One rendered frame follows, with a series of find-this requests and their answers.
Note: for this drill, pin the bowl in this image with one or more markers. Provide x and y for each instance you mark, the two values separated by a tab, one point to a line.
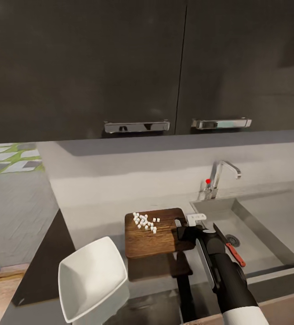
89	276

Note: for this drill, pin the fixed window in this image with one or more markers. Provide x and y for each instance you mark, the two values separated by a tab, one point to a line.
28	206

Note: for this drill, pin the cutting board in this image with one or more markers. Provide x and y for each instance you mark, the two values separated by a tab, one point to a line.
141	242

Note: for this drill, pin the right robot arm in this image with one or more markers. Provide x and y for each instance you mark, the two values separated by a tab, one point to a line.
226	278

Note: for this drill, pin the parer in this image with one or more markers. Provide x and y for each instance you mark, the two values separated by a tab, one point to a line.
233	251

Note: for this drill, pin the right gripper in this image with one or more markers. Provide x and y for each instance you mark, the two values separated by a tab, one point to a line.
184	233

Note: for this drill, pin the cabinet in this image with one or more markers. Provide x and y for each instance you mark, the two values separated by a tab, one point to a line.
102	69

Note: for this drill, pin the drop in sink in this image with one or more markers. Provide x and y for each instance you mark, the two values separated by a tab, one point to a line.
259	226

